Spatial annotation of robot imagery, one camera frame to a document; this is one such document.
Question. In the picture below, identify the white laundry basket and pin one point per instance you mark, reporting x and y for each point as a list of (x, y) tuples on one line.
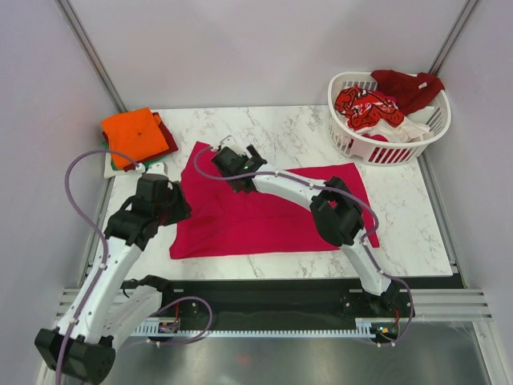
[(437, 115)]

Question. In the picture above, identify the aluminium frame rail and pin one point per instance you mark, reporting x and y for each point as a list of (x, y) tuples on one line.
[(441, 306)]

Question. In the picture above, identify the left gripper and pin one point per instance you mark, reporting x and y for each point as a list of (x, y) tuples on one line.
[(183, 208)]

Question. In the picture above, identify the folded orange t-shirt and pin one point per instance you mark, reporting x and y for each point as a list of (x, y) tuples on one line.
[(136, 134)]

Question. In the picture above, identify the pink t-shirt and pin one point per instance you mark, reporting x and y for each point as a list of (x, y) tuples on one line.
[(226, 223)]

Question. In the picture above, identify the red patterned white t-shirt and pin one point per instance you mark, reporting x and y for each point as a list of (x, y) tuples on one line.
[(376, 116)]

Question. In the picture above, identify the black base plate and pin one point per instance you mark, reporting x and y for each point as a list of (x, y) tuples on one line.
[(206, 317)]

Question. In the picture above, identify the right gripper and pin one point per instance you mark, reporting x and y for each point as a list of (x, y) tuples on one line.
[(253, 151)]

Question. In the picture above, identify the white slotted cable duct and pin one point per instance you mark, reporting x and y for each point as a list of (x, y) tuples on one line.
[(359, 329)]

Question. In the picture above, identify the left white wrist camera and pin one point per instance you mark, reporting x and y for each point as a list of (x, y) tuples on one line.
[(158, 168)]

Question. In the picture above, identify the dark red t-shirt in basket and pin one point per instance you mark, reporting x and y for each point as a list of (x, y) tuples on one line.
[(411, 92)]

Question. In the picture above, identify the folded green t-shirt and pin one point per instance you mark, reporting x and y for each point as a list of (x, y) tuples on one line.
[(146, 163)]

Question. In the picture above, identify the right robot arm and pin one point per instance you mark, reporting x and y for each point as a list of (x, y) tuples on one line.
[(337, 215)]

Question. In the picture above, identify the folded dark red t-shirt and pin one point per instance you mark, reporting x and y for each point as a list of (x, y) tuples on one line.
[(172, 145)]

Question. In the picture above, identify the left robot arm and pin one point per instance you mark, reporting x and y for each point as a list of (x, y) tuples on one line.
[(85, 342)]

